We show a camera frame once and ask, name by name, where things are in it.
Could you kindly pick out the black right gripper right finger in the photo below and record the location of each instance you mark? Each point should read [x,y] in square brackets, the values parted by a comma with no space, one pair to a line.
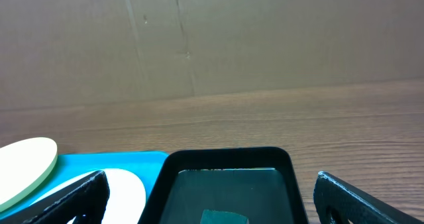
[337,201]

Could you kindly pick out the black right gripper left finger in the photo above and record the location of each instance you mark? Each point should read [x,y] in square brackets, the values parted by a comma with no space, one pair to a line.
[83,201]

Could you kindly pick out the light blue plate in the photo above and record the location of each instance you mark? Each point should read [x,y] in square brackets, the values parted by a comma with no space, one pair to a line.
[127,197]

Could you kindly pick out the green scrubbing sponge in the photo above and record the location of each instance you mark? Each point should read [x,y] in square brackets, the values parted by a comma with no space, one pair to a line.
[222,217]

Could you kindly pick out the teal serving tray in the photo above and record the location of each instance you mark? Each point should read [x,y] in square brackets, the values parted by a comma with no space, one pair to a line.
[145,164]

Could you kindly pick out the black water tray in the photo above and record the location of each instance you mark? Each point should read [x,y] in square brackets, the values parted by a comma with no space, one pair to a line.
[258,183]

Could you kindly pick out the yellow plate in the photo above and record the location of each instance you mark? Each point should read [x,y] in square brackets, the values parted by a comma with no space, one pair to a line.
[24,166]

